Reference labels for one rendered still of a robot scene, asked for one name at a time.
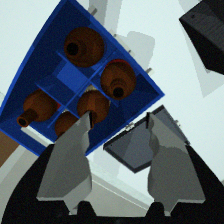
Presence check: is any brown bottle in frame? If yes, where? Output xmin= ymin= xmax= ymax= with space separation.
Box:
xmin=100 ymin=59 xmax=136 ymax=100
xmin=64 ymin=27 xmax=107 ymax=68
xmin=17 ymin=88 xmax=61 ymax=128
xmin=77 ymin=84 xmax=110 ymax=130
xmin=54 ymin=108 xmax=78 ymax=140

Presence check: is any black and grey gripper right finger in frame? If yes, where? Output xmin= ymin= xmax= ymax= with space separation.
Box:
xmin=146 ymin=112 xmax=224 ymax=224

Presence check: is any blue crate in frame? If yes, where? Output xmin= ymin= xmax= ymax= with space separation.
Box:
xmin=0 ymin=0 xmax=165 ymax=157

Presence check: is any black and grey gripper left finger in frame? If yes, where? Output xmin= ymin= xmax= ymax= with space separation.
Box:
xmin=1 ymin=111 xmax=92 ymax=224

